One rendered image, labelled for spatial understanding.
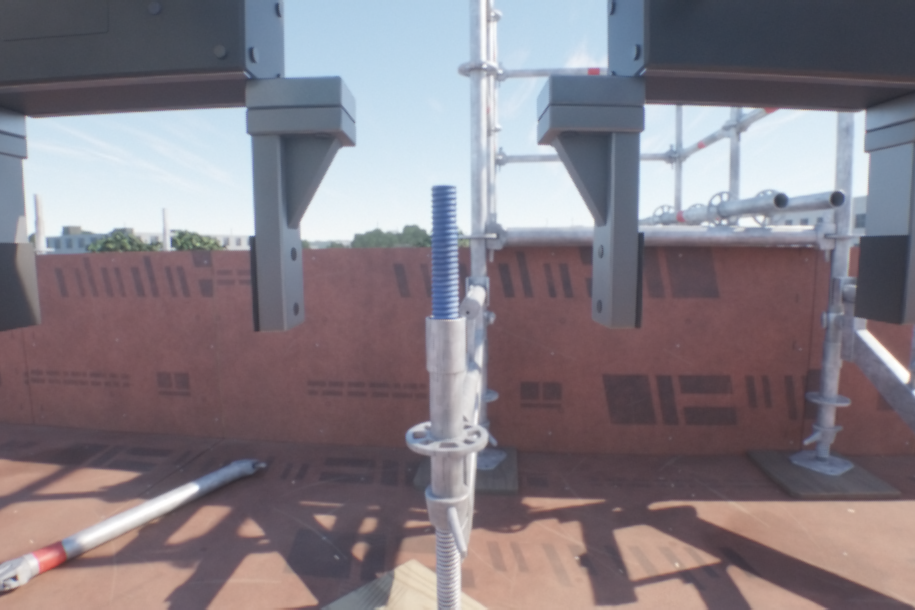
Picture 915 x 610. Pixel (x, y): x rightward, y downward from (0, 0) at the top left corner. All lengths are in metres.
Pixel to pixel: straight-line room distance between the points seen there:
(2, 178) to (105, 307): 1.93
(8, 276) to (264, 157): 0.14
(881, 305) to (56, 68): 0.37
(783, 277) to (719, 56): 1.63
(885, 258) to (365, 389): 1.60
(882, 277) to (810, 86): 0.09
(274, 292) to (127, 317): 1.95
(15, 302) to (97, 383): 2.02
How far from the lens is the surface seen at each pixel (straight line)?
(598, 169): 0.21
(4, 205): 0.29
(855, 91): 0.28
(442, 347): 0.68
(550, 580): 1.16
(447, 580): 0.85
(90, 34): 0.25
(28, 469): 2.10
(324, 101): 0.21
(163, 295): 2.04
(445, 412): 0.71
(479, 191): 1.48
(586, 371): 1.67
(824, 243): 1.75
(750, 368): 1.83
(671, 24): 0.22
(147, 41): 0.23
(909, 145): 0.29
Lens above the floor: 0.69
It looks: 6 degrees down
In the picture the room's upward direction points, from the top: straight up
